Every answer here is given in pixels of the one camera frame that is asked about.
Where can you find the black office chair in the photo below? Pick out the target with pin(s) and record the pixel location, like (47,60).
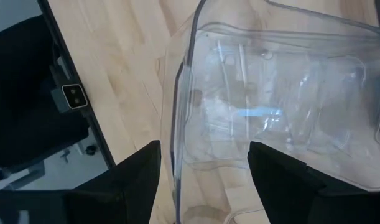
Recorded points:
(25,109)

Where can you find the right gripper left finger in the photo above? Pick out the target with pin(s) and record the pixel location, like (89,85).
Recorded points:
(124,193)

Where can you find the clear plastic basket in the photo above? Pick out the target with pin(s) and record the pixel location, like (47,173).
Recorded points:
(202,199)
(270,93)

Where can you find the black aluminium table frame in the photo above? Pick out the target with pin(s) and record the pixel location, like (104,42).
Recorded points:
(101,140)

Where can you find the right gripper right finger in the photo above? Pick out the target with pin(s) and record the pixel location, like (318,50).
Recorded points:
(295,193)

